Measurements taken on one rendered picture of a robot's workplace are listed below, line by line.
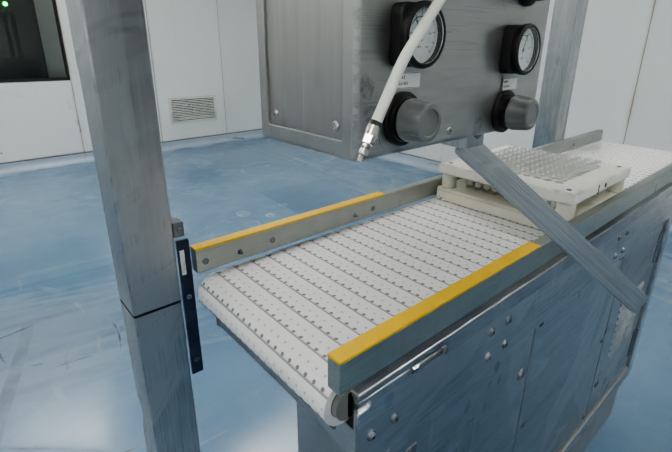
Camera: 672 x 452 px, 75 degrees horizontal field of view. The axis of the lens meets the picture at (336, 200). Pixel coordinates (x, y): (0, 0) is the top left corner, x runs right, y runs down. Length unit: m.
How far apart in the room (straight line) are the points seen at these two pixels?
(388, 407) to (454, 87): 0.30
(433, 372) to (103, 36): 0.48
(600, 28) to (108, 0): 3.58
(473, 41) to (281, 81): 0.14
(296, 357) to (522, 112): 0.29
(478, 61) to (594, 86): 3.52
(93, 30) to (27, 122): 4.86
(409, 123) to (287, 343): 0.27
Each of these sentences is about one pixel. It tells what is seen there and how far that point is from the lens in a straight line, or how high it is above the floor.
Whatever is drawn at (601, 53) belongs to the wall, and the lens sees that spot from 3.84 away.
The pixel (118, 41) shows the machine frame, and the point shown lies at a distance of 0.52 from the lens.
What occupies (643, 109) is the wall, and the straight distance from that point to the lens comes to 3.77.
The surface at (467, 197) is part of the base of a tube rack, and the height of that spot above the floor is 0.93.
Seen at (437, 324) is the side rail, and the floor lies 0.93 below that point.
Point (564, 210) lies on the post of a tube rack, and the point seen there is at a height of 0.96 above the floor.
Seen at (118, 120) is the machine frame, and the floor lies 1.12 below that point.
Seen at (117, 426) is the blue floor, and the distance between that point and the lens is 1.79.
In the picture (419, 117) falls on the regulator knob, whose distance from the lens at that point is 0.26.
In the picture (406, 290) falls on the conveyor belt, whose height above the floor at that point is 0.91.
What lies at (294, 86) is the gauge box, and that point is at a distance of 0.30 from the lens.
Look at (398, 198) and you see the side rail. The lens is 0.79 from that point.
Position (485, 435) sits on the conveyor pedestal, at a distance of 0.89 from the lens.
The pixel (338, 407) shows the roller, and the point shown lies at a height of 0.89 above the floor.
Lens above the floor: 1.19
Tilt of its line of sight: 19 degrees down
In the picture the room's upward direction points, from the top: straight up
